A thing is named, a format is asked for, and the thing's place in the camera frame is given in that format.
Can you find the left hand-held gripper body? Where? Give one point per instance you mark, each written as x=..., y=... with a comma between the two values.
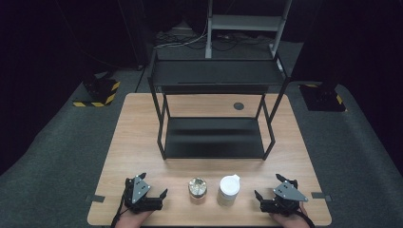
x=139, y=190

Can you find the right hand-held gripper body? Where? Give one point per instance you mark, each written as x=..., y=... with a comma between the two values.
x=286, y=193

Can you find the glass jar with gold lid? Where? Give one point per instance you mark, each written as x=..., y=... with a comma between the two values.
x=197, y=187

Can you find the black metal two-tier rack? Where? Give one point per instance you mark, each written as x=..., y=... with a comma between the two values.
x=212, y=139

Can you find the person's right hand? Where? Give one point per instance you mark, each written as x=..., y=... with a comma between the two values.
x=293, y=221

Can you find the person's left hand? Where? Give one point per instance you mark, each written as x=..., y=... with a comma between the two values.
x=131, y=220

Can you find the grey tape strip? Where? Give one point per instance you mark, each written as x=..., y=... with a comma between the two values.
x=95, y=198
x=320, y=196

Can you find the dark round table grommet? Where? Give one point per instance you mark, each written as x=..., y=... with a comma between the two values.
x=238, y=106

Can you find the yellow black striped stand base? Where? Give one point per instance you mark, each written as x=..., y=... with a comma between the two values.
x=104, y=95
x=323, y=99

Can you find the dark curtain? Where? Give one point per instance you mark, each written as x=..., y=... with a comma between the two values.
x=364, y=47
x=38, y=63

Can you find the white metal stand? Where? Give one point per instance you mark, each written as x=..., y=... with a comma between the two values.
x=245, y=22

